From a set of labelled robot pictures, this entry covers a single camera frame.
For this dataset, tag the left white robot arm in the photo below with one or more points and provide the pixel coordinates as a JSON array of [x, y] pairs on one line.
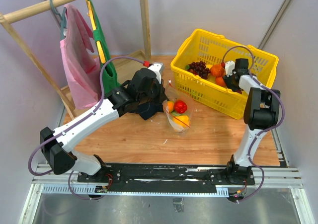
[[59, 149]]

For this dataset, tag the purple grape bunch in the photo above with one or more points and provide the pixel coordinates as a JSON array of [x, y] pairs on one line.
[[199, 68]]

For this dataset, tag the teal clothes hanger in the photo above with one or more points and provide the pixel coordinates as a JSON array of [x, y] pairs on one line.
[[58, 18]]

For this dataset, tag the orange tangerines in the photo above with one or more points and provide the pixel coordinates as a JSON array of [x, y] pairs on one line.
[[218, 71]]

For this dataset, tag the green shirt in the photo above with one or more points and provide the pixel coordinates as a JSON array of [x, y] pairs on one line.
[[109, 75]]

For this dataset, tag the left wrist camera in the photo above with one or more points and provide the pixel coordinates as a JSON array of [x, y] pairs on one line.
[[156, 67]]

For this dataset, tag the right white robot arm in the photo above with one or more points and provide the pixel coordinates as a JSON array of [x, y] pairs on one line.
[[260, 115]]

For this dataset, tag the yellow bell pepper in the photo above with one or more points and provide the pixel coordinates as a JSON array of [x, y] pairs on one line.
[[183, 121]]

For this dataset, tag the red bell pepper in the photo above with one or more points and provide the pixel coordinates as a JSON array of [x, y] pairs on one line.
[[180, 106]]

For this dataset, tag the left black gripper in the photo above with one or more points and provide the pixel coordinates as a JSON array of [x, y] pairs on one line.
[[162, 96]]

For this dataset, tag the orange tangerine fruit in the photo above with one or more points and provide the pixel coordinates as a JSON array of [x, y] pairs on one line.
[[170, 106]]

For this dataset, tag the dark navy cloth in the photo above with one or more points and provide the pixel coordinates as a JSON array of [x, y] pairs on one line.
[[148, 110]]

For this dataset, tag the pink shirt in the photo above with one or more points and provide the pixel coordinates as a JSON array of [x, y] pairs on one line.
[[81, 69]]

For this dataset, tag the clear zip top bag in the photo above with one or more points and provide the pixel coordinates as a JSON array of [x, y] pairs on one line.
[[173, 94]]

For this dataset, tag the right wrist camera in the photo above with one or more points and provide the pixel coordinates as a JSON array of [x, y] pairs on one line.
[[228, 66]]

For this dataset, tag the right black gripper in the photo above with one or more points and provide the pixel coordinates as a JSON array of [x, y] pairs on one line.
[[227, 79]]

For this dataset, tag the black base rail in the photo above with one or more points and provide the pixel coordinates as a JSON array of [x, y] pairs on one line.
[[172, 179]]

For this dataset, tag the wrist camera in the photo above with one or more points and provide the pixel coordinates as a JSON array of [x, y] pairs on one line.
[[228, 66], [156, 67]]

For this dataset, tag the yellow plastic basket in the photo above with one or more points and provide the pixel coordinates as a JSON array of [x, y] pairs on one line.
[[213, 49]]

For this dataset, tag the wooden clothes rack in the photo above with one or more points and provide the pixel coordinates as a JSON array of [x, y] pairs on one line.
[[125, 69]]

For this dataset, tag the yellow clothes hanger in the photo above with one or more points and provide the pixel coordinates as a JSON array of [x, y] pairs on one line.
[[92, 20]]

